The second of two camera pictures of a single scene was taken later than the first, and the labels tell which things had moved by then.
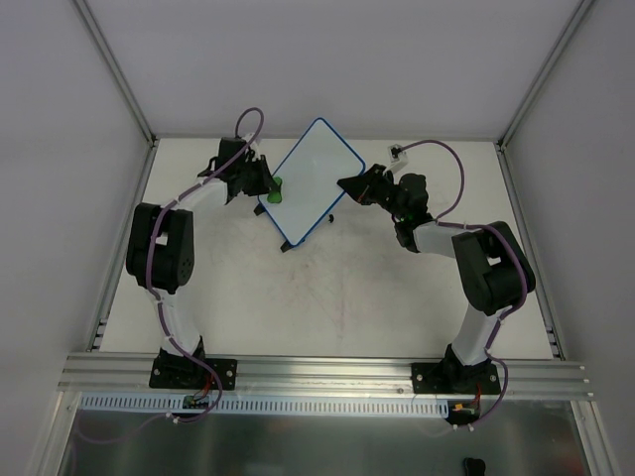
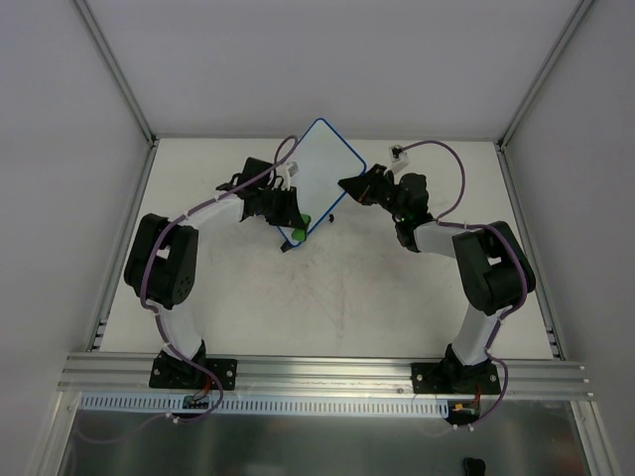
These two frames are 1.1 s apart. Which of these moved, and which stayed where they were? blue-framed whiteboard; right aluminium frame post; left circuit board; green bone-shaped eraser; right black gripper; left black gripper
Moved: left black gripper; green bone-shaped eraser
Stayed: right black gripper; blue-framed whiteboard; left circuit board; right aluminium frame post
